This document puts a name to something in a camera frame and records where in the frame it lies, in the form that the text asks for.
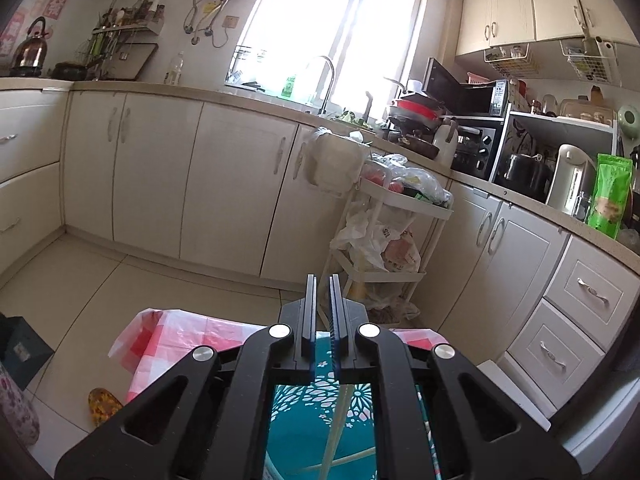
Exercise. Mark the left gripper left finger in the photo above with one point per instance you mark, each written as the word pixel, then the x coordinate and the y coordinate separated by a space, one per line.
pixel 208 416

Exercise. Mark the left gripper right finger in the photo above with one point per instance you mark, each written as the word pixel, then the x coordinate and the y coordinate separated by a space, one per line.
pixel 435 414

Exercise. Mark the bamboo chopstick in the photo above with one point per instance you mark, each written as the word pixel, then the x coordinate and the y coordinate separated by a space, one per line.
pixel 337 426

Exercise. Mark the chrome kitchen faucet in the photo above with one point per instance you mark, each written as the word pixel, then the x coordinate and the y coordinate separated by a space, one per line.
pixel 328 85

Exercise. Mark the teal perforated plastic basket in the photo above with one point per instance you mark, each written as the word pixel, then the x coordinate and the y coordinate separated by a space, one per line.
pixel 301 421

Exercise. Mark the red white checkered tablecloth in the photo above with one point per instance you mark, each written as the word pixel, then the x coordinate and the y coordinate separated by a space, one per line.
pixel 155 340

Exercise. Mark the yellow patterned slipper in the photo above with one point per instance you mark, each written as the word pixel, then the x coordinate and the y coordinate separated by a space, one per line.
pixel 102 405

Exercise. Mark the white rolling storage cart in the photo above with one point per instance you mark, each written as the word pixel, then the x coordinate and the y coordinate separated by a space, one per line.
pixel 392 220

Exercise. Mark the floral fabric bag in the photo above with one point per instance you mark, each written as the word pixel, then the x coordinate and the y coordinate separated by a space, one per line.
pixel 18 410

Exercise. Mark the white electric kettle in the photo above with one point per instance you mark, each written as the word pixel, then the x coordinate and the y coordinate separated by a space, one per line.
pixel 574 174

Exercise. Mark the black toaster oven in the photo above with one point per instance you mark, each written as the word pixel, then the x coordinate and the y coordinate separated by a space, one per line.
pixel 478 141

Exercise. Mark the green snack bag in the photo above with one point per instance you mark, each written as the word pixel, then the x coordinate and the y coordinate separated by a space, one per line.
pixel 610 194

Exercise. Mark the copper kettle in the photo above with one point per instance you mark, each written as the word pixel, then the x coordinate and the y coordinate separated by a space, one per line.
pixel 29 56

